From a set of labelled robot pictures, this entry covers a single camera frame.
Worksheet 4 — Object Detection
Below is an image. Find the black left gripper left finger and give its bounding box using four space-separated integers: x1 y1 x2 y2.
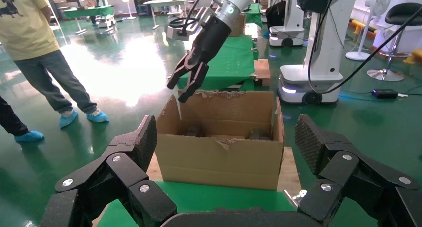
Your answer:
39 114 179 227

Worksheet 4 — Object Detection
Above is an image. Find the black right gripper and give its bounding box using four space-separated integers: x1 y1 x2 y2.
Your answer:
167 16 232 103

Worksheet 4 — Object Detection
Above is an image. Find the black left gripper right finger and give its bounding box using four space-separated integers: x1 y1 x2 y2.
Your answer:
294 113 422 227

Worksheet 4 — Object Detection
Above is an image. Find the large open cardboard carton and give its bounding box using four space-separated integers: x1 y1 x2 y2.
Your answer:
154 89 285 191

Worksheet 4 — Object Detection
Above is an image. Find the green table cloth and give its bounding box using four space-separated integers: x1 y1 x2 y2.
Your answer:
176 34 259 92
96 181 296 227

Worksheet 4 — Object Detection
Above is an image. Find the white table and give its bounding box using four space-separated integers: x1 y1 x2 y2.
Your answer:
143 0 192 30

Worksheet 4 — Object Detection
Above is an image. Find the black power adapter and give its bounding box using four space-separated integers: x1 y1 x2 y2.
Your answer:
372 88 399 100

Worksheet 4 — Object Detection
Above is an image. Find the white wheeled robot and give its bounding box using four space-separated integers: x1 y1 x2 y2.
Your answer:
265 0 309 48
277 0 363 105

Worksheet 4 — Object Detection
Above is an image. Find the person in black trousers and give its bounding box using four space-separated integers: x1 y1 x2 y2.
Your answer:
0 95 45 144

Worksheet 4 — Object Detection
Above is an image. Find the green covered table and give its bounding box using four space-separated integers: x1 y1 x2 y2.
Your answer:
62 5 116 30

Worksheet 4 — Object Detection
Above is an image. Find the person in grey jeans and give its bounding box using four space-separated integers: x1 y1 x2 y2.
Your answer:
0 0 110 130

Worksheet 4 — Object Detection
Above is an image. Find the black swivel stool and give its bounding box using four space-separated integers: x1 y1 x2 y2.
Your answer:
366 2 422 82

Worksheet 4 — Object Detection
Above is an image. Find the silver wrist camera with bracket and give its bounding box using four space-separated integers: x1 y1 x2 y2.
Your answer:
166 7 215 41

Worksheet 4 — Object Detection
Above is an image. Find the black camera cable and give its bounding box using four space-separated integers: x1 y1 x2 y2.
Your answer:
169 0 212 29

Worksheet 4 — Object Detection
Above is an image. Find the hanging black cable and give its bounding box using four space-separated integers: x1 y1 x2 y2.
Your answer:
307 0 422 95

